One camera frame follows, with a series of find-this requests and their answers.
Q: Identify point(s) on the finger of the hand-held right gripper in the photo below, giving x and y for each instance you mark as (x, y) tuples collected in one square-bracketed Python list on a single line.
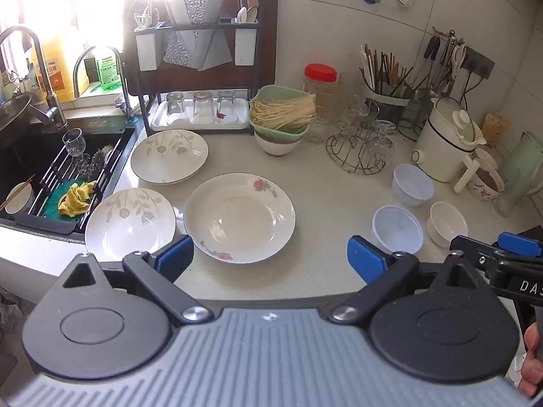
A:
[(524, 246), (471, 248)]

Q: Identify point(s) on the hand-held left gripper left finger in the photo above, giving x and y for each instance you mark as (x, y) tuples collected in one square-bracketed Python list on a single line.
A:
[(176, 256)]

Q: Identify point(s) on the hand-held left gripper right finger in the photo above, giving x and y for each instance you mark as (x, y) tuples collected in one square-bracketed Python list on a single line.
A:
[(362, 258)]

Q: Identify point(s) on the white ceramic bowl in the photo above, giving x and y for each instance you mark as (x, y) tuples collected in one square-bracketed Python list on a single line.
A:
[(447, 222)]

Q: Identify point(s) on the translucent plastic bowl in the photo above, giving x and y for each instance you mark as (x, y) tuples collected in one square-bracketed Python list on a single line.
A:
[(396, 229), (412, 184)]

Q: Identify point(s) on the small leaf print plate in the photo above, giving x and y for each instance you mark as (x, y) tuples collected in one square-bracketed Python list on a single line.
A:
[(129, 224)]

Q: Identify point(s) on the rose print plate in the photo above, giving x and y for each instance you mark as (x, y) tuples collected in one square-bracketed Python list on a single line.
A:
[(239, 218)]

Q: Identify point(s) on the large leaf print plate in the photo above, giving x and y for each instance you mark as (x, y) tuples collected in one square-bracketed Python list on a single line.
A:
[(169, 159)]

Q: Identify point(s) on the person's right hand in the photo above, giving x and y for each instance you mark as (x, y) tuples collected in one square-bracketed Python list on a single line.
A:
[(533, 364)]

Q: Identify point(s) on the tall glass tumbler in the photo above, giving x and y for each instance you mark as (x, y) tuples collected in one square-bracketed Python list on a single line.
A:
[(507, 199)]

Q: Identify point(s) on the floral bowl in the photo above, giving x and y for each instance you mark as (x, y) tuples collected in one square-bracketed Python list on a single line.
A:
[(485, 184)]

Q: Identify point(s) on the pale green kettle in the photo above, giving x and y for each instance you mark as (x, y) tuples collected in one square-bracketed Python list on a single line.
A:
[(526, 157)]

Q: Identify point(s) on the small white bowl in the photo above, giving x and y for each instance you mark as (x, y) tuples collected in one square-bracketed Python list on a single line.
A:
[(488, 157)]

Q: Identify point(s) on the white electric pot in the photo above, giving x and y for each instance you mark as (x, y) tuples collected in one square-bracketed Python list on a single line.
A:
[(437, 152)]

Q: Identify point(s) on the yellow cloth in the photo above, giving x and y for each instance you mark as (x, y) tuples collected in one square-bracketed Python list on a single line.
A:
[(76, 199)]

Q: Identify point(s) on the clear glass cup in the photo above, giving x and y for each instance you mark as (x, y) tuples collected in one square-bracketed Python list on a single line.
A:
[(354, 114), (384, 144)]

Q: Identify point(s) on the yellow packet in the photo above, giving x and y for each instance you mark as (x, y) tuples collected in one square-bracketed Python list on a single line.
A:
[(498, 129)]

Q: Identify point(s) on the steel scourer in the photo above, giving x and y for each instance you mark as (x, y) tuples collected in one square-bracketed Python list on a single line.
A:
[(95, 161)]

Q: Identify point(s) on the white drip tray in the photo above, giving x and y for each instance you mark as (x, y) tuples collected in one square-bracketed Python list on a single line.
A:
[(199, 125)]

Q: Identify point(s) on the green scrub pad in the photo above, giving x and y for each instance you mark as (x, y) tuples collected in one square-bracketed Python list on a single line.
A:
[(53, 203)]

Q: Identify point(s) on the white footed bowl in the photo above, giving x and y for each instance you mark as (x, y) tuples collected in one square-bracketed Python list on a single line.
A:
[(278, 146)]

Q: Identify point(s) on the green square bowl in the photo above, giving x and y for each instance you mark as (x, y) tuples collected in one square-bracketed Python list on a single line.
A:
[(292, 135), (271, 93)]

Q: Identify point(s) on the black roll-up drying rack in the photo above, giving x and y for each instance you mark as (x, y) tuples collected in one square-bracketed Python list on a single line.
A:
[(51, 178)]

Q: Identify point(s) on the clear drinking glass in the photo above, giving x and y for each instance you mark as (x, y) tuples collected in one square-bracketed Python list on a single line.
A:
[(202, 106), (225, 106), (174, 106)]

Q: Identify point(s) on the wine glass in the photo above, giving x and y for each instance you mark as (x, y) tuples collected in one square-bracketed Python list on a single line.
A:
[(73, 142)]

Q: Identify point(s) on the green chopstick holder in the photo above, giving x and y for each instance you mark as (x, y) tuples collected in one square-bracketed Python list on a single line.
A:
[(392, 106)]

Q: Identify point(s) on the black dish rack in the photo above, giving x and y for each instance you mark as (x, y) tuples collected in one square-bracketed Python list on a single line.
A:
[(144, 93)]

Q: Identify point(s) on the dried noodles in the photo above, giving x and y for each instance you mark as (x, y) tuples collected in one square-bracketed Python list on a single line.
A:
[(282, 112)]

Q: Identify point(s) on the white rice bowl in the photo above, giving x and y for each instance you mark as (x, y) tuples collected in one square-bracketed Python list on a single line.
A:
[(19, 199)]

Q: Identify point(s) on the black sink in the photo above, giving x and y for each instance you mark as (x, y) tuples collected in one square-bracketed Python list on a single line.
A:
[(25, 157)]

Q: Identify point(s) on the black power outlet strip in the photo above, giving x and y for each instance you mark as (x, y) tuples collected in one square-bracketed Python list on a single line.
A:
[(481, 63)]

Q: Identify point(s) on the red lid plastic jar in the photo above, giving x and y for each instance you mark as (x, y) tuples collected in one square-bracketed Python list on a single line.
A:
[(320, 76)]

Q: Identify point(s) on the bundle of chopsticks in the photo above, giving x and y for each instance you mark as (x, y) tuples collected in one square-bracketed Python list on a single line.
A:
[(384, 68)]

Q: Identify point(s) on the green detergent bottle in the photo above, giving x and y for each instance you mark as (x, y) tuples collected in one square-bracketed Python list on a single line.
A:
[(108, 68)]

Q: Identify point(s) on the white utensil holder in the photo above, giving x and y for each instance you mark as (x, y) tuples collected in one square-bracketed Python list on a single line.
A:
[(147, 51), (246, 44)]

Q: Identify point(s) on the curved steel faucet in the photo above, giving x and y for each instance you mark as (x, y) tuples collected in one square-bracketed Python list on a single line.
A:
[(80, 63)]

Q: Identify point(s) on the steel pot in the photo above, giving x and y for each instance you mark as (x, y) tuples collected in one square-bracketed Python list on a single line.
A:
[(12, 112)]

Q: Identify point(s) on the yellow oil bottle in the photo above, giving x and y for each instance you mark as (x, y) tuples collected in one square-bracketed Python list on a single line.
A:
[(55, 68)]

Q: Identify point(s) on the wooden cutting board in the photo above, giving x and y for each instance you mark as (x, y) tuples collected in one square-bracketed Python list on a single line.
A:
[(267, 51)]

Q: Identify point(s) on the grey patterned board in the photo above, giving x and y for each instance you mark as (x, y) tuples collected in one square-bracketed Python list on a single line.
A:
[(199, 29)]

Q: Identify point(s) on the small white pitcher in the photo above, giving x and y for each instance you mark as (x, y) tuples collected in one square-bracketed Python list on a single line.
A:
[(145, 19)]

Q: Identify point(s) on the tall steel faucet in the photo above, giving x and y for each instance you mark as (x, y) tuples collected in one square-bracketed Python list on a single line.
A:
[(38, 51)]

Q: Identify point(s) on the white spoon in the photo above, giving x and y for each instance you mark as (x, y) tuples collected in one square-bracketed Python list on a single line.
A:
[(244, 15)]

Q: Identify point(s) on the metal hook rail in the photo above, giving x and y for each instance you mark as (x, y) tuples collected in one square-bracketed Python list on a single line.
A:
[(447, 33)]

